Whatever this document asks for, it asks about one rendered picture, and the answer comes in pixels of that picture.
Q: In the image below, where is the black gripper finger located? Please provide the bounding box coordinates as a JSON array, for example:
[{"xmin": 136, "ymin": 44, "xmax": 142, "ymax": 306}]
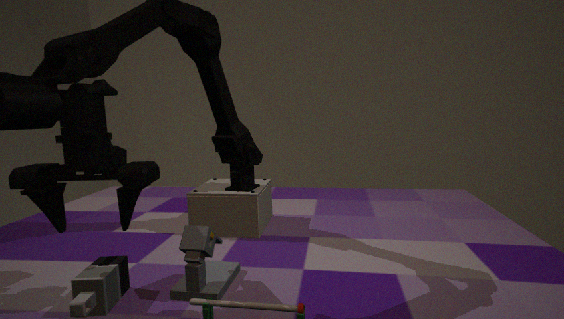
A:
[
  {"xmin": 116, "ymin": 184, "xmax": 151, "ymax": 231},
  {"xmin": 20, "ymin": 183, "xmax": 67, "ymax": 233}
]

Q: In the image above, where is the grey pin with red cap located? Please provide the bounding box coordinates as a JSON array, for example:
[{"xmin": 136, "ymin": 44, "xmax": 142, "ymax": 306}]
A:
[{"xmin": 189, "ymin": 298, "xmax": 304, "ymax": 314}]

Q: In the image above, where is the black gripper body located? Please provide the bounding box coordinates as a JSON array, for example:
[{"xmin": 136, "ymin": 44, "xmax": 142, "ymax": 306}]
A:
[{"xmin": 9, "ymin": 126, "xmax": 160, "ymax": 190}]

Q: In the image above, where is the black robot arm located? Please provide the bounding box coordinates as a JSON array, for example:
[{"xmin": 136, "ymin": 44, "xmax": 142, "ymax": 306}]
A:
[{"xmin": 0, "ymin": 0, "xmax": 263, "ymax": 192}]

